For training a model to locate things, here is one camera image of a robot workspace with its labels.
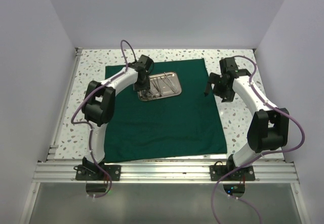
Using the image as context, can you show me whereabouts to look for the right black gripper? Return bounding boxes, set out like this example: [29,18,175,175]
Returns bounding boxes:
[205,72,235,103]

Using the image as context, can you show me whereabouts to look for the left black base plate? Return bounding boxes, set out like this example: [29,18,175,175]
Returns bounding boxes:
[73,164,121,181]

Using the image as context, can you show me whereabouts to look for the aluminium mounting rail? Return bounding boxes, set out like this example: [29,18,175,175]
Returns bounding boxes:
[32,159,299,184]

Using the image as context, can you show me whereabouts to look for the green surgical cloth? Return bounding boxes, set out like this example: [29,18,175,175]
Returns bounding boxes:
[104,59,227,163]

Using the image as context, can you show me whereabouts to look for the steel surgical scissors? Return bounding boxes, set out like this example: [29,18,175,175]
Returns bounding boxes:
[140,89,156,101]

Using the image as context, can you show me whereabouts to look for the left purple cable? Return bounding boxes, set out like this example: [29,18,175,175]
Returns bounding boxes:
[70,39,140,198]

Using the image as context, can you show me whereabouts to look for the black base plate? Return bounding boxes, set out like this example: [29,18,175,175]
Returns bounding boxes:
[209,165,256,182]
[73,164,121,181]

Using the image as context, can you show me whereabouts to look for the steel forceps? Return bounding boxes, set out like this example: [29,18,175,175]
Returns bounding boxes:
[152,77,164,97]

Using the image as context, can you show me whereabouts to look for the steel needle holder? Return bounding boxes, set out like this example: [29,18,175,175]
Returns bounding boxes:
[164,72,178,93]

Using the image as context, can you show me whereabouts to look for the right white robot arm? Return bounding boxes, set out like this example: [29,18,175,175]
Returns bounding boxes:
[204,57,289,180]

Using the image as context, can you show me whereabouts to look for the stainless steel instrument tray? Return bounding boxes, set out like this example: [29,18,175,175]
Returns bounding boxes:
[138,72,182,102]

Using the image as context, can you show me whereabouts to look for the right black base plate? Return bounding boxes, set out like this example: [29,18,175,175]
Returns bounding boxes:
[209,165,256,182]

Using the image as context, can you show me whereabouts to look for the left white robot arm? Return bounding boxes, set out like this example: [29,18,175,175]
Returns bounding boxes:
[82,55,154,180]

